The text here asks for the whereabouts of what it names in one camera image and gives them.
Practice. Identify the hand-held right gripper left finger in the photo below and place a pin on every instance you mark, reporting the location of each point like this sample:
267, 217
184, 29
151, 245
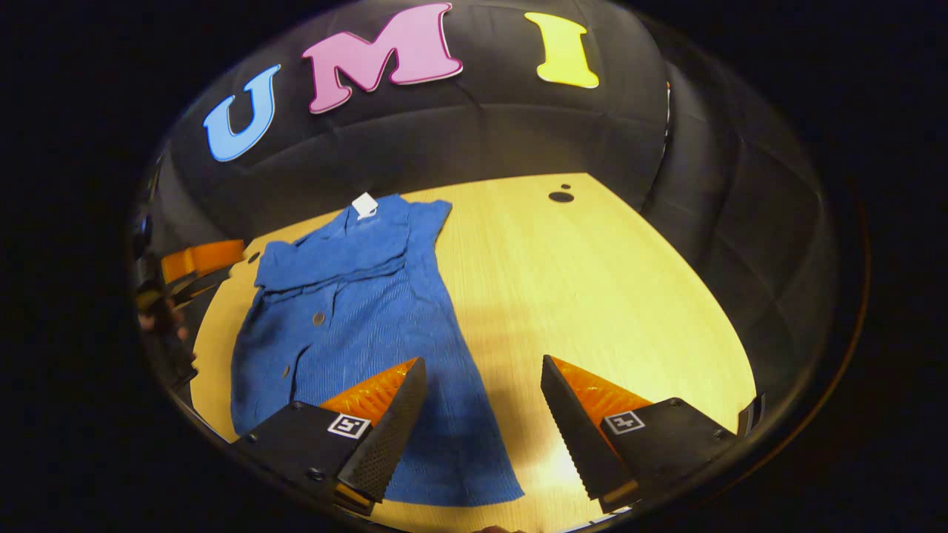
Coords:
389, 437

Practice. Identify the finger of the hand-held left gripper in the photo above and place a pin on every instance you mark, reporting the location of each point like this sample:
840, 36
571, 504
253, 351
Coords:
204, 257

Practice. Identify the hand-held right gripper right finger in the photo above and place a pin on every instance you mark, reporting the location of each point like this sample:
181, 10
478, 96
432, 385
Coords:
574, 429

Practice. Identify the blue knitted cardigan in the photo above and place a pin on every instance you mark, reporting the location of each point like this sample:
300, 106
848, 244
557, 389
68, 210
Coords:
370, 296

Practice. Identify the black table clamp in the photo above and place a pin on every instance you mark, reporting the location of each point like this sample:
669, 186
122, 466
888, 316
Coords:
752, 416

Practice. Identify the black backdrop cloth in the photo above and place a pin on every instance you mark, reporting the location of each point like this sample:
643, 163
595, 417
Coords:
481, 141

